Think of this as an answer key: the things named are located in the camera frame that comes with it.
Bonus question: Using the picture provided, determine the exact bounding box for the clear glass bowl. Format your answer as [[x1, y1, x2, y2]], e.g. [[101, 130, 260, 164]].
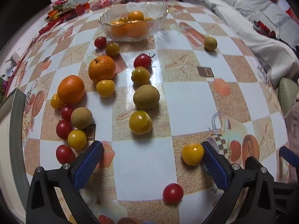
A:
[[98, 1, 169, 42]]

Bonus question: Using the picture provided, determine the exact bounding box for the green-edged white cardboard box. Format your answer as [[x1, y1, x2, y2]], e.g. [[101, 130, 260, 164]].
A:
[[0, 87, 30, 215]]

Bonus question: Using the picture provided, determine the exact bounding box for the small brown longan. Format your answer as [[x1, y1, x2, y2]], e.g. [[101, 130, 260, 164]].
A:
[[204, 37, 218, 51]]

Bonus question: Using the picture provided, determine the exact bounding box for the white blanket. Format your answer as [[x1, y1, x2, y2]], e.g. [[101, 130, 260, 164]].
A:
[[173, 0, 299, 82]]

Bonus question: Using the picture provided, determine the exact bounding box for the brownish yellow cherry tomato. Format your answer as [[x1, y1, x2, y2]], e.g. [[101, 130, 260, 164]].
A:
[[105, 43, 120, 57]]

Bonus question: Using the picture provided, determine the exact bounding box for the pink cloth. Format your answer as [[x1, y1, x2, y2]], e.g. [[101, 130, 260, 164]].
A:
[[283, 98, 299, 183]]

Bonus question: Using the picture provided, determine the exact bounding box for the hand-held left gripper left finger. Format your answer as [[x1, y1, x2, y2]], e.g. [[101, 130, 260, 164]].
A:
[[26, 140, 104, 224]]

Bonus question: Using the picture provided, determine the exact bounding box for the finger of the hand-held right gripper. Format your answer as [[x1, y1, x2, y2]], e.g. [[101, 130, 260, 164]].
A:
[[279, 146, 299, 167], [244, 156, 260, 171]]

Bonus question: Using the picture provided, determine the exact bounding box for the pile of colourful snack packets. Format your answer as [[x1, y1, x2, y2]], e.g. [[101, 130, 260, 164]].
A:
[[45, 0, 85, 26]]

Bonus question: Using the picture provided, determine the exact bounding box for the grey striped blanket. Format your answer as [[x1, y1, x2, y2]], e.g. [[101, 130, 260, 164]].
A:
[[210, 0, 299, 49]]

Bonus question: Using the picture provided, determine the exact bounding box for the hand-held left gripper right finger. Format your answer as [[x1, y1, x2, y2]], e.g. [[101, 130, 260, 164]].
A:
[[201, 141, 277, 224]]

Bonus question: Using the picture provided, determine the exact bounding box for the clear bag of red snacks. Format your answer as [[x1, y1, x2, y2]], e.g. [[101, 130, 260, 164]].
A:
[[87, 0, 122, 11]]

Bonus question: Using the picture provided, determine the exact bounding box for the large brown longan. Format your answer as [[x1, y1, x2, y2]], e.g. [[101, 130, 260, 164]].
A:
[[133, 84, 160, 110]]

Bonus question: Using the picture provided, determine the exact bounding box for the pale green cushion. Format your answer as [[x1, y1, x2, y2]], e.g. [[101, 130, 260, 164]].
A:
[[274, 77, 299, 117]]

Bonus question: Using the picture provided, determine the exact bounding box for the small white carton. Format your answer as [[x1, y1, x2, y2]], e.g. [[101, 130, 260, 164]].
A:
[[5, 51, 22, 64]]

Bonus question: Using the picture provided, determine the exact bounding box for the red cherry tomato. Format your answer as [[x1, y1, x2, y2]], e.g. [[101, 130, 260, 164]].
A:
[[61, 105, 75, 121], [94, 37, 107, 49], [163, 183, 184, 204], [133, 53, 156, 69], [56, 144, 76, 165], [56, 120, 73, 140]]

